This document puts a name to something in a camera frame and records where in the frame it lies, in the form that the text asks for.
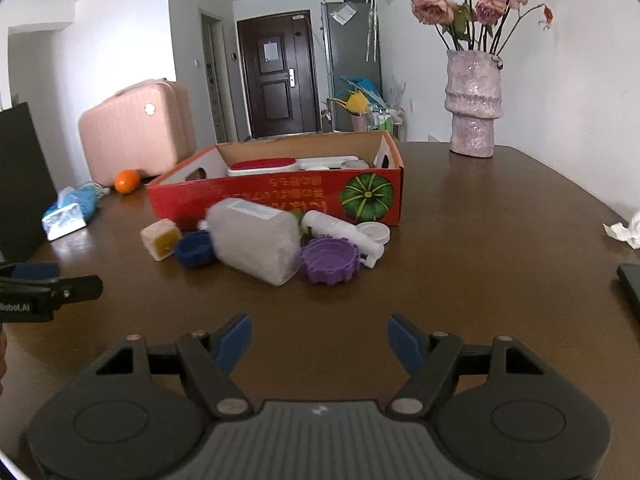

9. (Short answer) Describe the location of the orange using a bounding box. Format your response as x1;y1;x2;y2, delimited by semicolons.
114;170;142;194

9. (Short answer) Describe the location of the dark brown entrance door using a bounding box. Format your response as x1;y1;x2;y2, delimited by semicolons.
236;10;321;140

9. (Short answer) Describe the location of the white tube bottle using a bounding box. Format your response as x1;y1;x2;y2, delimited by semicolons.
300;210;386;268

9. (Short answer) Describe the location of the dried rose bouquet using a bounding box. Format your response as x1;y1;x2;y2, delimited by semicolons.
336;0;555;56

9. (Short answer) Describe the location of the black paper bag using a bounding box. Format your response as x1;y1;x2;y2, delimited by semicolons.
0;102;58;261

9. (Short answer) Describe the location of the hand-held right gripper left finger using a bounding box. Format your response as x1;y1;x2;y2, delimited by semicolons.
92;313;253;420

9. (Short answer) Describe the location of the grey refrigerator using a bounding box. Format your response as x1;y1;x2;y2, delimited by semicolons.
320;0;383;133

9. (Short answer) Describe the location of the blue tissue pack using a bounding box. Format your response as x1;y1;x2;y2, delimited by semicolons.
42;183;101;241

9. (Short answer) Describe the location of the blue bottle cap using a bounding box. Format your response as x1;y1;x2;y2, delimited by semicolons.
174;230;215;269

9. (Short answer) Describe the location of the red cardboard box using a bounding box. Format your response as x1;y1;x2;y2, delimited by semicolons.
146;131;404;231

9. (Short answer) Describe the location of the wire storage cart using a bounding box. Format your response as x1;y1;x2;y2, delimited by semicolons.
367;105;405;141

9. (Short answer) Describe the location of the beige square container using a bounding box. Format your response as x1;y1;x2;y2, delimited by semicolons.
140;218;182;262

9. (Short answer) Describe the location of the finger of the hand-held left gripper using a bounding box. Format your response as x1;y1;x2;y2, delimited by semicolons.
50;275;104;307
9;262;62;281

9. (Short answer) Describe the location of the purple ridged cap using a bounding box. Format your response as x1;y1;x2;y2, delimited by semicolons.
300;236;362;286

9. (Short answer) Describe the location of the pink suitcase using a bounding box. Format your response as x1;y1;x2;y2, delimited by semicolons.
77;79;198;188

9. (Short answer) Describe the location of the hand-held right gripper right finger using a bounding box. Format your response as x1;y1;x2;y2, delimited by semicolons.
387;313;548;420

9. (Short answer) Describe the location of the clear plastic container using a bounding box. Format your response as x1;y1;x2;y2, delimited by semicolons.
206;198;302;287

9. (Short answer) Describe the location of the black flat case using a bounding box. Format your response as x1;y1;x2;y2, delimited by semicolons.
616;262;640;318

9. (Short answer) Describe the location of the pink ceramic vase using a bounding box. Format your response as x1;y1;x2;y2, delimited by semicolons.
445;50;502;158

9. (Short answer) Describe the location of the crumpled white tissue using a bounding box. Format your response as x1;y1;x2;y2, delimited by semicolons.
602;210;640;251

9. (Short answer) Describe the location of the white screw lid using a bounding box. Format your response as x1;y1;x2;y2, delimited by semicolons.
356;222;391;247

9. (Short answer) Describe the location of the red and white lint brush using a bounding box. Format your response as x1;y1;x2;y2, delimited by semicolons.
227;156;361;177

